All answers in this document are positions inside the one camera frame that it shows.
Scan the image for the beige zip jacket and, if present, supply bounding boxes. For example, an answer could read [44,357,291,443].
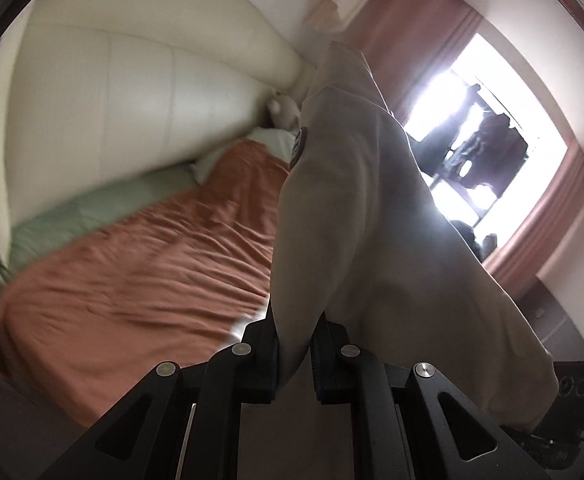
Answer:
[239,40,560,480]

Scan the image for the white plush toy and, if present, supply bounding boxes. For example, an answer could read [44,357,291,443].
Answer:
[264,90,306,132]

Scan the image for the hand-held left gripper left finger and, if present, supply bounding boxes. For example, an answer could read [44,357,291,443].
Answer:
[37,305,280,480]

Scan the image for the orange-brown blanket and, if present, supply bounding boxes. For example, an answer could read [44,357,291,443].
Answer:
[0,137,291,426]

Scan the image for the light green pillow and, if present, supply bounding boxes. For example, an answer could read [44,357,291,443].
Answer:
[7,162,199,272]

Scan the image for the black clothing pile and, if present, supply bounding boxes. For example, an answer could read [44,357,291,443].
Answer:
[449,220,499,265]

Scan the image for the white pillow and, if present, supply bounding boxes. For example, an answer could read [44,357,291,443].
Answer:
[192,127,299,184]

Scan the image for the window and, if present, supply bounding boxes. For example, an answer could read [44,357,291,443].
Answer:
[404,32,569,262]

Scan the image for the dark hanging clothes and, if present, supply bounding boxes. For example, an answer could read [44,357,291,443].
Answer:
[442,80,530,197]

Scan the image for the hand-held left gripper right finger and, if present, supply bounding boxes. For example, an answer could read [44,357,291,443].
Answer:
[309,312,548,480]

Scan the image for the cream padded headboard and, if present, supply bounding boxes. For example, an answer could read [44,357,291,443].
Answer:
[0,0,306,272]

